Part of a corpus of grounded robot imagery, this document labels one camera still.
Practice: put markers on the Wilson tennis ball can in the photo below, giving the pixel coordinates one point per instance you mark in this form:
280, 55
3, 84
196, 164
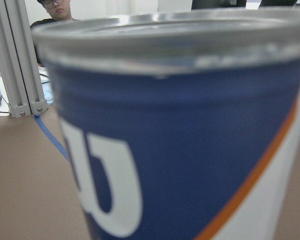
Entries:
178, 125

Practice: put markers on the aluminium frame post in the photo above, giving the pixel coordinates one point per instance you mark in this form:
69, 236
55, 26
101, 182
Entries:
18, 63

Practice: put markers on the person in black shirt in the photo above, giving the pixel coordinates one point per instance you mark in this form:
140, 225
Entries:
58, 10

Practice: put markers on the black computer monitor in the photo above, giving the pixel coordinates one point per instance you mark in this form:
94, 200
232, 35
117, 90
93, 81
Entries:
217, 4

